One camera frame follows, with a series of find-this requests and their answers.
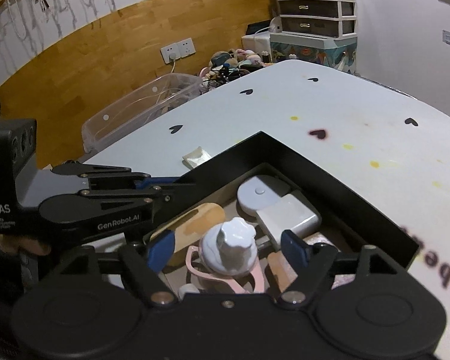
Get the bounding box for pile of plush toys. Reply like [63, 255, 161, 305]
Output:
[198, 49, 274, 93]

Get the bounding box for person's left hand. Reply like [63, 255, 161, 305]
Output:
[0, 234, 51, 256]

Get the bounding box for clear plastic storage bin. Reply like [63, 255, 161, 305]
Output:
[82, 73, 202, 154]

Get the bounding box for white usb wall charger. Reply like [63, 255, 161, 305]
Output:
[257, 190, 322, 251]

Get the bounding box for patterned teal storage chest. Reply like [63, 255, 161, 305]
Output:
[270, 33, 358, 74]

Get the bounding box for white three-drawer cabinet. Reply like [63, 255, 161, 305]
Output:
[277, 0, 358, 39]

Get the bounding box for square wooden coaster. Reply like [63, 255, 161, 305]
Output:
[266, 232, 358, 293]

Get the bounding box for oval wooden block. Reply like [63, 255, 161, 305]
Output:
[151, 202, 226, 269]

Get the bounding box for white wall power sockets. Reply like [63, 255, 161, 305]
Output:
[161, 37, 196, 64]

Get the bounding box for black storage box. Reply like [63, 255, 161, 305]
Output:
[142, 130, 420, 297]

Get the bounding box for white knob suction hook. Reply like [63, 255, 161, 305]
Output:
[199, 217, 257, 278]

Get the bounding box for pink eyelash curler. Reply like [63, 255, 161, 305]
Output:
[185, 245, 266, 294]

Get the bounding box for white round tape measure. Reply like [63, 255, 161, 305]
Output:
[237, 175, 291, 217]

